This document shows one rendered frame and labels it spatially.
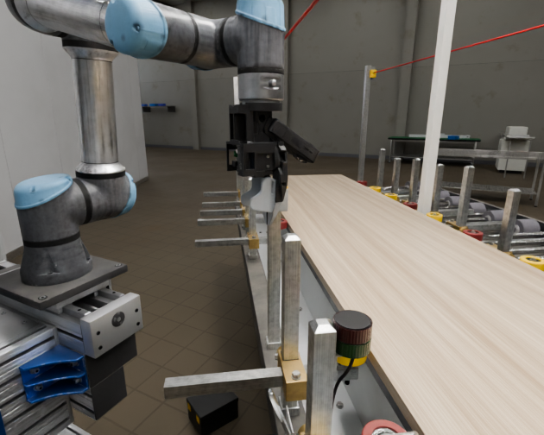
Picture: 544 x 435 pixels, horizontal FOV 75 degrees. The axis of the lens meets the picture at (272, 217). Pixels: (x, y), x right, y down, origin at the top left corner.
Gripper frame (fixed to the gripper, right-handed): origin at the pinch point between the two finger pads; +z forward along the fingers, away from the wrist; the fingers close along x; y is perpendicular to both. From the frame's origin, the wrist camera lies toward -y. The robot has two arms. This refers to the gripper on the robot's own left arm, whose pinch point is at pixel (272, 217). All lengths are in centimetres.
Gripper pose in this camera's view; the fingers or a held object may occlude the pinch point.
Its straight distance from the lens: 65.5
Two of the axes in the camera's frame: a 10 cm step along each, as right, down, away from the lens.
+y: -8.7, 1.3, -4.7
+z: 0.0, 9.6, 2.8
